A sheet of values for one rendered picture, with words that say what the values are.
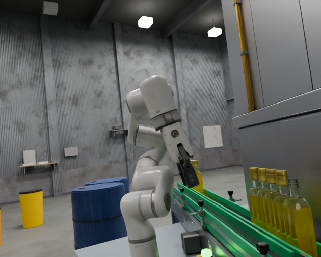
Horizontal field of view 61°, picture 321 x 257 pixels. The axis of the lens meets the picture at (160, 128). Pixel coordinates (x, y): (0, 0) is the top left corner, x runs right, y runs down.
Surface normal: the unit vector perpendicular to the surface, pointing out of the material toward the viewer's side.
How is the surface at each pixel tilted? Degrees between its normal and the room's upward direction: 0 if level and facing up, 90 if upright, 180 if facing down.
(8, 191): 90
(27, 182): 90
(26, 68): 90
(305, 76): 90
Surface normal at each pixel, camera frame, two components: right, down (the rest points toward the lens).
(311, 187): -0.99, 0.10
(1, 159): 0.47, -0.12
